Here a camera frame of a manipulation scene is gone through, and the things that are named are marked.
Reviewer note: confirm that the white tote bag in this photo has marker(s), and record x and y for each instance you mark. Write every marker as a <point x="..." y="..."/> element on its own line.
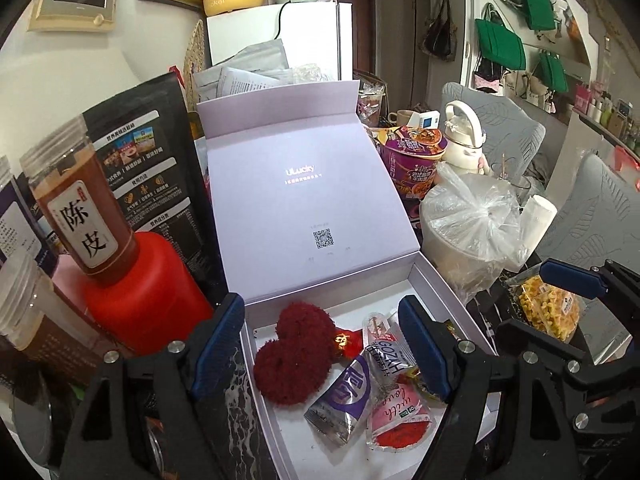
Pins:
<point x="522" y="89"/>

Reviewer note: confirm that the grey leaf pattern chair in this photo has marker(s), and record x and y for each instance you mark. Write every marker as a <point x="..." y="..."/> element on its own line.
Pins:
<point x="595" y="210"/>
<point x="505" y="120"/>

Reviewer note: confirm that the small white screen device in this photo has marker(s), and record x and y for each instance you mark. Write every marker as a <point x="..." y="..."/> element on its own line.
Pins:
<point x="424" y="121"/>

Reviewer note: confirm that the drinking glass with sticks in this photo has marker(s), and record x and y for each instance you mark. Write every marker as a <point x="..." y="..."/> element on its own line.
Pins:
<point x="517" y="187"/>

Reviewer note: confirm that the bag of yellow snacks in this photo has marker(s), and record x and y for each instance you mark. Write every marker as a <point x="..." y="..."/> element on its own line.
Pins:
<point x="550" y="305"/>

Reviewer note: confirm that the purple and silver packet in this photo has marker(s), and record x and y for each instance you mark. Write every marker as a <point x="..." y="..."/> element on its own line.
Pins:
<point x="345" y="395"/>

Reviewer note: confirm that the red fluffy plush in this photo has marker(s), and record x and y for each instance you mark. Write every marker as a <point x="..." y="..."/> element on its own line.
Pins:
<point x="295" y="355"/>

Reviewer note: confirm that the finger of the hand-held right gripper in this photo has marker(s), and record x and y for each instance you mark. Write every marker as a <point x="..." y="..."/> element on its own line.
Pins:
<point x="565" y="360"/>
<point x="575" y="277"/>

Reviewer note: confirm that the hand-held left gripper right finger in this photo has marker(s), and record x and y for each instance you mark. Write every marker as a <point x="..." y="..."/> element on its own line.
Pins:
<point x="425" y="350"/>

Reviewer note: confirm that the small red yellow candy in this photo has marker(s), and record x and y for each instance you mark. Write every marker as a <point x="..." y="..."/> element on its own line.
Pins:
<point x="414" y="375"/>

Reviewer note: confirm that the dark blue packet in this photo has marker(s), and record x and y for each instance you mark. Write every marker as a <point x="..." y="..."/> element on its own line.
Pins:
<point x="20" y="230"/>

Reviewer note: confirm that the pink box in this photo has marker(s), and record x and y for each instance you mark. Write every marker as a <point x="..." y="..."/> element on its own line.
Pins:
<point x="67" y="275"/>

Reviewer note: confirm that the black printed pouch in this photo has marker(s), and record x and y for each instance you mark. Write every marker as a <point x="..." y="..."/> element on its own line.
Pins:
<point x="150" y="125"/>

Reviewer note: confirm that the clear ribbed plastic jar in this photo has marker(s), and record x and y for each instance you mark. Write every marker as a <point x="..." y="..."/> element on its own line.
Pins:
<point x="30" y="310"/>

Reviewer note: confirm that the black hanging handbag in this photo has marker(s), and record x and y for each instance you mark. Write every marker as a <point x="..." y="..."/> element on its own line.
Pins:
<point x="440" y="35"/>

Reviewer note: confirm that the clear packet with black print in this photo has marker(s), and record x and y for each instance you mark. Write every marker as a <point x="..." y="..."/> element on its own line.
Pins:
<point x="387" y="355"/>

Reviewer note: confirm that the purple instant noodle cup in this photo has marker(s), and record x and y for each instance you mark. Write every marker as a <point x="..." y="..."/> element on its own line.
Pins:
<point x="412" y="155"/>

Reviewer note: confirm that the white paper roll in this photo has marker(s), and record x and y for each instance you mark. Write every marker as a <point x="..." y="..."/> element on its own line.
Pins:
<point x="540" y="220"/>

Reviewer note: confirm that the crumpled clear plastic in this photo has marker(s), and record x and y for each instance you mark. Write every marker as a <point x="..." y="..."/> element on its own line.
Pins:
<point x="312" y="74"/>

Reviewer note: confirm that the clear plastic bag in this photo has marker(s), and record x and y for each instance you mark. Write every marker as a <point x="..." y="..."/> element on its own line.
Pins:
<point x="475" y="215"/>

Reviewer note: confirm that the white printed papers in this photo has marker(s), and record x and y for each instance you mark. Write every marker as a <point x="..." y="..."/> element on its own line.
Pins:
<point x="250" y="82"/>

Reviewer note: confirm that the white fridge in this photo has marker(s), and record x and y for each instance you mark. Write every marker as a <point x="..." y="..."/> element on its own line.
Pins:
<point x="312" y="35"/>

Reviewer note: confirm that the red plastic container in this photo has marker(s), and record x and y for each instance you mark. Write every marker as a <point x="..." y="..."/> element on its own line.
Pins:
<point x="150" y="290"/>

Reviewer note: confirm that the woven straw mat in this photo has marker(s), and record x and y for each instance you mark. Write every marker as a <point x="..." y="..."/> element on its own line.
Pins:
<point x="196" y="60"/>

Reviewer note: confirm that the grey pouch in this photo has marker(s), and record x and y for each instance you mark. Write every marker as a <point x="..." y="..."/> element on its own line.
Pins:
<point x="260" y="57"/>

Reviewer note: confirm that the green felt bag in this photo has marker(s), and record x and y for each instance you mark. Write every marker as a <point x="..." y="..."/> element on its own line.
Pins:
<point x="500" y="46"/>
<point x="536" y="4"/>
<point x="554" y="75"/>

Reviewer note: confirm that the cream water bottle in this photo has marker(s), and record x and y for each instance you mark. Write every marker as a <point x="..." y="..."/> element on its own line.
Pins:
<point x="464" y="142"/>

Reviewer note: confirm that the pink and red packet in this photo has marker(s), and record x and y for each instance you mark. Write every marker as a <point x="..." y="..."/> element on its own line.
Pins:
<point x="400" y="420"/>

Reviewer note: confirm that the brown door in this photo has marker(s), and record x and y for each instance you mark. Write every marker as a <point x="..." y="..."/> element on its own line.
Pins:
<point x="362" y="35"/>

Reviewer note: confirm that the clear jar with brown peel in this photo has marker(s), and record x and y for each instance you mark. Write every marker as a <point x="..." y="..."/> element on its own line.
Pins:
<point x="75" y="195"/>

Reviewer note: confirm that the beige mug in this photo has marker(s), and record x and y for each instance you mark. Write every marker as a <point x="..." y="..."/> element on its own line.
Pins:
<point x="399" y="117"/>

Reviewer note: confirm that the clear bag of red snacks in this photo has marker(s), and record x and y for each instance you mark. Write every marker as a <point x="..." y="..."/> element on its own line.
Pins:
<point x="371" y="107"/>

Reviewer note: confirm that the white pot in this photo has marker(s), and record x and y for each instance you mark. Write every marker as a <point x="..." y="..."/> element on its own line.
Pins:
<point x="435" y="245"/>

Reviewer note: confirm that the pink and black bag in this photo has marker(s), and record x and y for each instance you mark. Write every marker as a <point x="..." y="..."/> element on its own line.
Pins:
<point x="487" y="80"/>

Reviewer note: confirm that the row of cosmetic bottles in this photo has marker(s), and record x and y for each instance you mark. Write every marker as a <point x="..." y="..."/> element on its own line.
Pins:
<point x="607" y="112"/>

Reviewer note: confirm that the lavender gift box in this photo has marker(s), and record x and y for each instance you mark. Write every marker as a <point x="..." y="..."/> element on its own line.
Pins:
<point x="300" y="200"/>

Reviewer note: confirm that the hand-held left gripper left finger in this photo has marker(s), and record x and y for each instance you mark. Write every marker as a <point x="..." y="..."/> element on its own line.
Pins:
<point x="220" y="345"/>

